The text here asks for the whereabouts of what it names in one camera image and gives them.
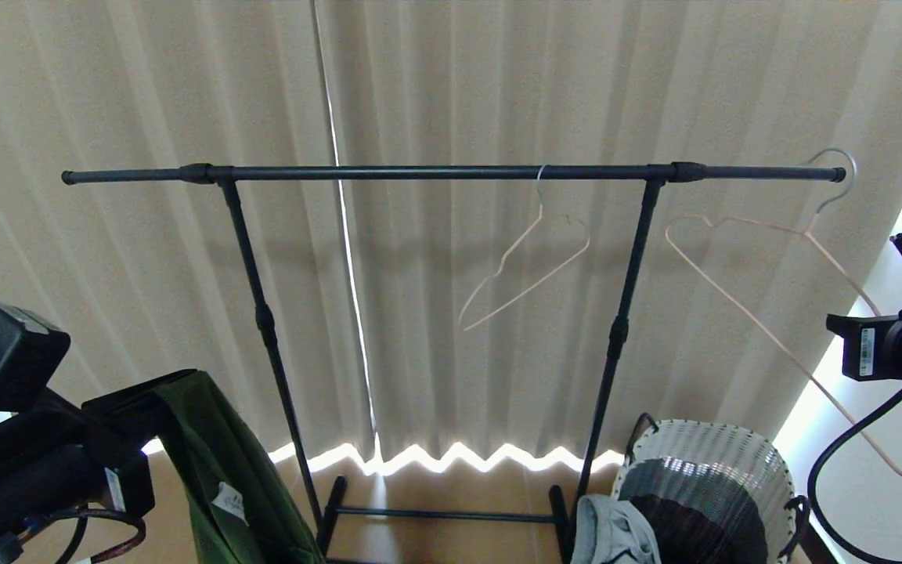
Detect beige curtain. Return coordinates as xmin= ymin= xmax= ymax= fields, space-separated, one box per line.
xmin=0 ymin=0 xmax=902 ymax=475

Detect green printed shirt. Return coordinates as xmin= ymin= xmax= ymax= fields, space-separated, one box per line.
xmin=150 ymin=370 xmax=327 ymax=564

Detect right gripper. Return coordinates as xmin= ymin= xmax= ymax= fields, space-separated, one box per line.
xmin=825 ymin=301 xmax=902 ymax=385

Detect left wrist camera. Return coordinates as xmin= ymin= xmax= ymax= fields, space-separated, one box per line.
xmin=0 ymin=301 xmax=92 ymax=440

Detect white laundry basket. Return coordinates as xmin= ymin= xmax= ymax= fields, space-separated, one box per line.
xmin=612 ymin=414 xmax=810 ymax=564

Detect black clothes rack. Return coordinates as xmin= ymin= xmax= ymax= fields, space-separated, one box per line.
xmin=61 ymin=161 xmax=848 ymax=564

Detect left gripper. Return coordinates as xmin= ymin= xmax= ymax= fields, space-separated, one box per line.
xmin=0 ymin=370 xmax=201 ymax=564

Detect pale grey shorts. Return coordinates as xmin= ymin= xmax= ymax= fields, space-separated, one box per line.
xmin=572 ymin=493 xmax=664 ymax=564

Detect pink clothes hanger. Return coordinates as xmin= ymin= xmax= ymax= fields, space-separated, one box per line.
xmin=663 ymin=146 xmax=902 ymax=481
xmin=458 ymin=164 xmax=592 ymax=333

